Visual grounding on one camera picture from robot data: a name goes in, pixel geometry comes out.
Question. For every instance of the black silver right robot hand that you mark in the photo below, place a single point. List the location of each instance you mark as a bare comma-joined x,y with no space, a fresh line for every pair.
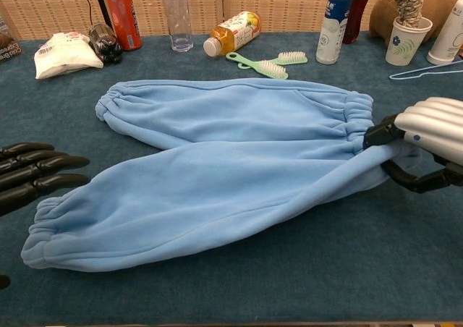
439,128

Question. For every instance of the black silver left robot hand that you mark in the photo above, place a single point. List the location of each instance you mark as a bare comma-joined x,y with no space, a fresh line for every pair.
36,168

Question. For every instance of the light blue fleece pants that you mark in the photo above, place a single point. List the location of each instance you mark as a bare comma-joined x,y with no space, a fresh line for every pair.
202,182

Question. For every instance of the white paper cup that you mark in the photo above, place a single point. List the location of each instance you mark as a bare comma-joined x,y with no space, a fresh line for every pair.
405,45

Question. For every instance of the white powder bag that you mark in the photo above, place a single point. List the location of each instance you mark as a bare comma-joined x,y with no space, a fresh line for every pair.
65,57

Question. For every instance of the brown plush toy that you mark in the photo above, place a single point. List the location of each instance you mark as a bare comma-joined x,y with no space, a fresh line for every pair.
381,17

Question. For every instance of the cola bottle with red cap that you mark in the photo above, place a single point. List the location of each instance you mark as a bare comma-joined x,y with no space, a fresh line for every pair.
356,19

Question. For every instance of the small dark cola bottle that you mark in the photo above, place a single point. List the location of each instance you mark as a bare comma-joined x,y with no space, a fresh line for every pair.
106,43

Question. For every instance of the white bottle with blue cap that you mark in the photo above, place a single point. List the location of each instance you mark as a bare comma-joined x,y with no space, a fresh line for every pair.
331,34

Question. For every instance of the green scrub brush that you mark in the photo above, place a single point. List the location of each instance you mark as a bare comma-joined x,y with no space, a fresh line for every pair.
271,70
293,57

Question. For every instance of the orange drink can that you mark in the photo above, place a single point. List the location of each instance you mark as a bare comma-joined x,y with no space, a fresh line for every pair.
123,16

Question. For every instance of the black stand pole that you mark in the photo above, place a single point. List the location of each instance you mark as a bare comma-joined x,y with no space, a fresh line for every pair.
102,5

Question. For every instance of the bamboo folding screen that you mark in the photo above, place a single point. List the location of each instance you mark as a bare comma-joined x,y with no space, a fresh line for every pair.
282,1

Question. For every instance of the empty clear plastic bottle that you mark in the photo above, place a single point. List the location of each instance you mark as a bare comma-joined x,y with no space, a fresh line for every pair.
177,16

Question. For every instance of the yellow tea bottle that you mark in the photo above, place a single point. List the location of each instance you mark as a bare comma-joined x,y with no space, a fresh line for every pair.
235,32

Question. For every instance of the dark blue table mat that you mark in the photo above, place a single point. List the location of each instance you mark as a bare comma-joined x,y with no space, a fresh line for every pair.
231,294

